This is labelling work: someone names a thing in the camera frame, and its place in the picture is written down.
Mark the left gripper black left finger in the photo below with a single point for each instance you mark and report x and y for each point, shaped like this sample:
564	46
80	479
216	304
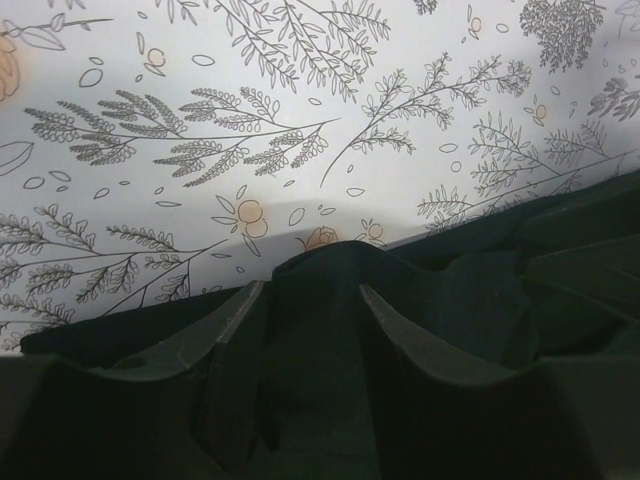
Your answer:
184	408

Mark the black t-shirt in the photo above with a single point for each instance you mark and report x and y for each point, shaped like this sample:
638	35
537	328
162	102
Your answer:
552	278

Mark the floral patterned table cover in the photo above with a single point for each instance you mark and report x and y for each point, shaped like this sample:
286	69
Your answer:
153	151

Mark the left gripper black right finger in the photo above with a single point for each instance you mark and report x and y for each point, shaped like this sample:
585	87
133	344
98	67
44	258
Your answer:
441	413

